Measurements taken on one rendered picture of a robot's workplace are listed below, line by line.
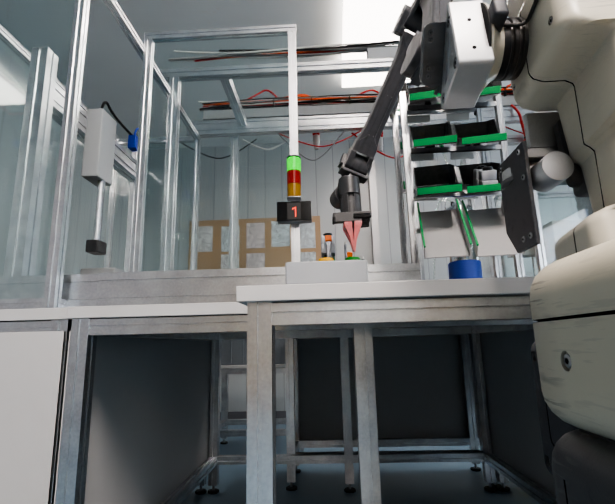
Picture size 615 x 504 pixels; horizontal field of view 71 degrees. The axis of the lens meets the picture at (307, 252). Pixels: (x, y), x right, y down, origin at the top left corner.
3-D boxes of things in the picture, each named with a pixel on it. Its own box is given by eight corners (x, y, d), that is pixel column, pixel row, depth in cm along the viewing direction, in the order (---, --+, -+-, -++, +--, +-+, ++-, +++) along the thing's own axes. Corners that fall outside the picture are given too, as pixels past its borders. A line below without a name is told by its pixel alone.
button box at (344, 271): (368, 282, 108) (367, 258, 110) (285, 285, 109) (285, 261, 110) (366, 286, 115) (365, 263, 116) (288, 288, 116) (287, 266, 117)
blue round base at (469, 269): (492, 316, 200) (485, 259, 205) (458, 316, 200) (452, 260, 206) (480, 318, 215) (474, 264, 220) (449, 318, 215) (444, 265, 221)
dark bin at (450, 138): (457, 142, 132) (456, 117, 130) (413, 147, 135) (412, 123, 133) (446, 143, 159) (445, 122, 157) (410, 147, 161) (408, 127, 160)
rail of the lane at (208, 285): (423, 299, 114) (420, 259, 116) (95, 308, 117) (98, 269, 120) (419, 301, 119) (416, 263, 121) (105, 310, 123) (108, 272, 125)
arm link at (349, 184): (341, 171, 114) (361, 172, 116) (334, 181, 121) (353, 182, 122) (343, 195, 113) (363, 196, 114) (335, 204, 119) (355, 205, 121)
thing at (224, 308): (677, 301, 103) (674, 289, 103) (66, 318, 109) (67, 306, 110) (477, 325, 240) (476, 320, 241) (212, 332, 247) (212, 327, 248)
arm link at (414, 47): (425, -38, 100) (463, -19, 101) (397, 19, 110) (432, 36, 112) (422, 41, 71) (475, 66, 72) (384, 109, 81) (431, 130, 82)
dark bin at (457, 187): (462, 192, 129) (461, 167, 127) (417, 196, 131) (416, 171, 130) (450, 184, 155) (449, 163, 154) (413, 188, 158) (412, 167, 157)
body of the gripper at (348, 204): (332, 226, 118) (330, 201, 120) (369, 224, 118) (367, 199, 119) (333, 219, 112) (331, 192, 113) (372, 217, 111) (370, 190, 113)
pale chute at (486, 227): (525, 254, 122) (526, 241, 120) (476, 257, 125) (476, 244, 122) (502, 208, 145) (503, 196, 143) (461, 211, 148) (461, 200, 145)
